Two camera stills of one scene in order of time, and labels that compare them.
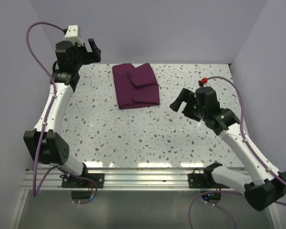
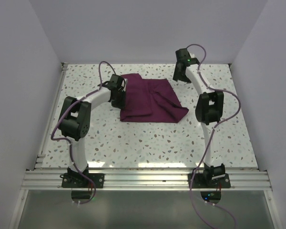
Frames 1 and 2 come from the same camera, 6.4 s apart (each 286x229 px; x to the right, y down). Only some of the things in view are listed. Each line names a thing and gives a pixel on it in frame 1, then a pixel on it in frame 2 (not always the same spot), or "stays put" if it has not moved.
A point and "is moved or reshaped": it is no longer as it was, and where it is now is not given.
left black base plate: (72, 182) stays put
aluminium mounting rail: (116, 179) stays put
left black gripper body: (83, 57) → (119, 101)
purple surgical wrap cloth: (136, 87) is moved or reshaped
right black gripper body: (195, 112) → (178, 76)
